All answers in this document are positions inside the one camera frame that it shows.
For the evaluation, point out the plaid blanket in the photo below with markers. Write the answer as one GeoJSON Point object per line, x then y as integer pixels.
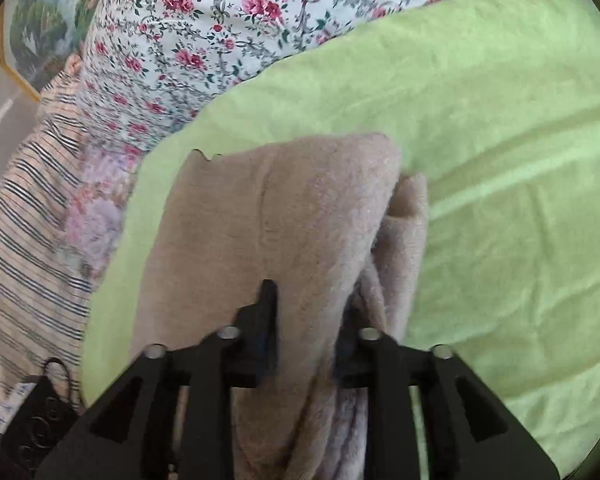
{"type": "Point", "coordinates": [25, 260]}

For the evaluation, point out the framed landscape painting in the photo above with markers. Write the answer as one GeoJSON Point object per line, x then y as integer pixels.
{"type": "Point", "coordinates": [40, 25]}

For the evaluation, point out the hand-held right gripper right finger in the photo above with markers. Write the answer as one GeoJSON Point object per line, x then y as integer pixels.
{"type": "Point", "coordinates": [377, 360]}

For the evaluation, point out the green bed sheet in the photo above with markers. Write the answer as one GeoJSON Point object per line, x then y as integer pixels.
{"type": "Point", "coordinates": [505, 160]}

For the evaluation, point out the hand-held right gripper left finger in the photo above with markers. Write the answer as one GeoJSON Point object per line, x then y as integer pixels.
{"type": "Point", "coordinates": [262, 332]}

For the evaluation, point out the purple floral pillow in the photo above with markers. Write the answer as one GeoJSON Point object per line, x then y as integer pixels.
{"type": "Point", "coordinates": [95, 215]}

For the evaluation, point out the rose floral quilt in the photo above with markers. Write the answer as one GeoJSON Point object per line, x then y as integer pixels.
{"type": "Point", "coordinates": [205, 20]}

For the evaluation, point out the beige knit sweater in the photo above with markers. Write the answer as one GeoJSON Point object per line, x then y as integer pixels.
{"type": "Point", "coordinates": [300, 220]}

